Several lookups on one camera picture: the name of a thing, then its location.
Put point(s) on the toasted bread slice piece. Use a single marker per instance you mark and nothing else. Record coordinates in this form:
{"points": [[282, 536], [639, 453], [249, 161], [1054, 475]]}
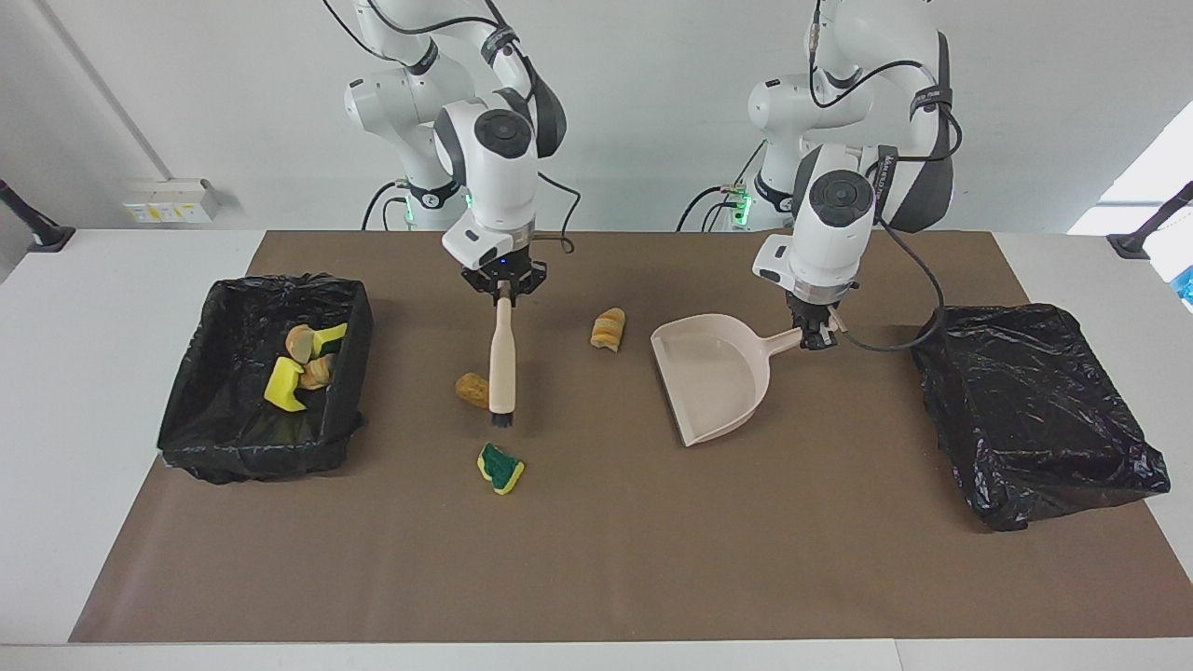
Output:
{"points": [[298, 343], [319, 373]]}

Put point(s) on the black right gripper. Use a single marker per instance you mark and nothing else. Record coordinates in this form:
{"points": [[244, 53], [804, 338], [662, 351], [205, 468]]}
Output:
{"points": [[503, 275]]}

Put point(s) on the brown paper table mat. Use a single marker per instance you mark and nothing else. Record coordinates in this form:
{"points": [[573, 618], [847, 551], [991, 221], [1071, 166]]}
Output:
{"points": [[596, 578]]}

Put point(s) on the yellow sponge piece green edge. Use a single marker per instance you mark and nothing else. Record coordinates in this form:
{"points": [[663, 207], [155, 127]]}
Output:
{"points": [[331, 337]]}

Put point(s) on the beige plastic dustpan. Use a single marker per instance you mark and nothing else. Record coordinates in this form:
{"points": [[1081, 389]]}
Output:
{"points": [[708, 373]]}

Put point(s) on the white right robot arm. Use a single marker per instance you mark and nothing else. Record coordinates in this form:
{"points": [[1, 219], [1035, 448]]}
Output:
{"points": [[494, 168]]}

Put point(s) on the black stand foot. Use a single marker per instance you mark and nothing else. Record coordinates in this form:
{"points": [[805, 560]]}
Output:
{"points": [[1132, 247], [47, 238]]}

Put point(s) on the blue object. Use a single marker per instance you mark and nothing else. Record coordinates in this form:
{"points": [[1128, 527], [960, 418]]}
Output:
{"points": [[1186, 284]]}

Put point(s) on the white wall conduit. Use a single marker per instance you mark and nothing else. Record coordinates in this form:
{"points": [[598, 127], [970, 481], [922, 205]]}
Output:
{"points": [[107, 90]]}

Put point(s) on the beige hand brush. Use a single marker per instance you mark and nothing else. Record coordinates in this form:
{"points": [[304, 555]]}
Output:
{"points": [[503, 373]]}

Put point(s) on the white wall socket box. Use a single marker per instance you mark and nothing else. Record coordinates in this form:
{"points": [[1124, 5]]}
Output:
{"points": [[168, 200]]}

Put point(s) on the plain yellow sponge piece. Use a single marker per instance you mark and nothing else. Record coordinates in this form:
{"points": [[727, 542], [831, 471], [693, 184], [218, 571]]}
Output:
{"points": [[284, 387]]}

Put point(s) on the brown toy bread roll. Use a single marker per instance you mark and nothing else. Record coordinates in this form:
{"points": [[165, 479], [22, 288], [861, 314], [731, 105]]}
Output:
{"points": [[471, 390]]}

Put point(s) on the black bag lined bin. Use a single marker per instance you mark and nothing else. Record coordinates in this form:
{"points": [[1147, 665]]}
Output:
{"points": [[233, 429], [1035, 419]]}

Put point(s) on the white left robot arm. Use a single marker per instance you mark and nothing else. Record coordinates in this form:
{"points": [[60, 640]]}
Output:
{"points": [[834, 233]]}

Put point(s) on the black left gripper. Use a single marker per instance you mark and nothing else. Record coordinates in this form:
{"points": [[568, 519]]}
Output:
{"points": [[818, 308]]}

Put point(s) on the green and yellow sponge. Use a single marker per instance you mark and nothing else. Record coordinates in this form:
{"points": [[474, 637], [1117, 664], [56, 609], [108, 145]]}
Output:
{"points": [[501, 471]]}

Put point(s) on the toy croissant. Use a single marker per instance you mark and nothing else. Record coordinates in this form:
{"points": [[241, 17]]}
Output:
{"points": [[609, 330]]}

